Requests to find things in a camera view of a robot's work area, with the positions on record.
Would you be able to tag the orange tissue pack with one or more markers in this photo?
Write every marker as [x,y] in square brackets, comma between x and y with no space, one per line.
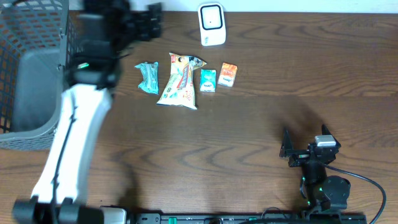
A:
[227,74]

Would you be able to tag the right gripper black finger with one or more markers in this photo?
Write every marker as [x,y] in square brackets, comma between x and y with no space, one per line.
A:
[325,130]
[286,149]

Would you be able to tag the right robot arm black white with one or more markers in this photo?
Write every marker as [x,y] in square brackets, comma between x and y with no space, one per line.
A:
[324,194]

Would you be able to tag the teal wipes pack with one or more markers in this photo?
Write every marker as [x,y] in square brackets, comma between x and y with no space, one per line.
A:
[150,82]

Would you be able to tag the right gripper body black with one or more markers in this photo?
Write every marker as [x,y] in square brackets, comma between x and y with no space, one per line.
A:
[300,157]

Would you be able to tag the teal tissue pack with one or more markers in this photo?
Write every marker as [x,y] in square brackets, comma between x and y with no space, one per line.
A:
[208,81]

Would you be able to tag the black mesh plastic basket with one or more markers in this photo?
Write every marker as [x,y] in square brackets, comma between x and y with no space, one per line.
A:
[38,39]

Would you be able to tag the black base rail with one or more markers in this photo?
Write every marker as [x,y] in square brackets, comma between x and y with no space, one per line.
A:
[270,218]

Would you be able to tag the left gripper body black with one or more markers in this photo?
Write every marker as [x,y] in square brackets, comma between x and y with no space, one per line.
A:
[137,30]

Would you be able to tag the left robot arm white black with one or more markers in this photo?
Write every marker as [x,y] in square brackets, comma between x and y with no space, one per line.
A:
[108,28]

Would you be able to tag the yellow wet wipes pack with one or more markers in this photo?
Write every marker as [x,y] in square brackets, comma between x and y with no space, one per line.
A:
[179,90]

